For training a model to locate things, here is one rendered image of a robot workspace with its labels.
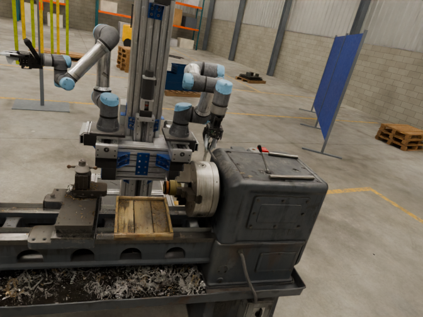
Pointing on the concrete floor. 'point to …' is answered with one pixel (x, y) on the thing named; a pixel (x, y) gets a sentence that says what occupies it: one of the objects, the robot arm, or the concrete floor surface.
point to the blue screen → (335, 83)
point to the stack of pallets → (123, 58)
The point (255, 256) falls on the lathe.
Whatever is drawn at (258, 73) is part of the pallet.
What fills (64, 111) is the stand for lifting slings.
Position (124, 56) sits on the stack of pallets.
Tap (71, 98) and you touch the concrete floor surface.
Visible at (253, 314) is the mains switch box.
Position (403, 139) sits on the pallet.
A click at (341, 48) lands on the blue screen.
